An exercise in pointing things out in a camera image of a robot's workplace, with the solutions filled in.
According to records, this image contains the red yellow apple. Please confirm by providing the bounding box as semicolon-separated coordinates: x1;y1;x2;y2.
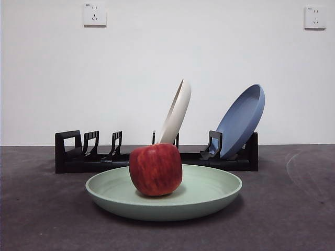
128;143;183;198

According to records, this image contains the green plate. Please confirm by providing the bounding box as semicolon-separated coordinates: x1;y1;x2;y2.
85;164;243;222

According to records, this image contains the beige plate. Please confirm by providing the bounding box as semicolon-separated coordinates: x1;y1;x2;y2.
156;78;192;147

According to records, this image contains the blue plate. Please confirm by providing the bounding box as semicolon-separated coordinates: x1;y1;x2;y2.
215;83;266;159

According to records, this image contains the black plate rack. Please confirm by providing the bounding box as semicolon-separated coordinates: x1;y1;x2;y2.
54;130;259;174

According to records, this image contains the white wall socket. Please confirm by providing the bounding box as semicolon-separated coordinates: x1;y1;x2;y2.
83;2;107;28
304;5;327;30

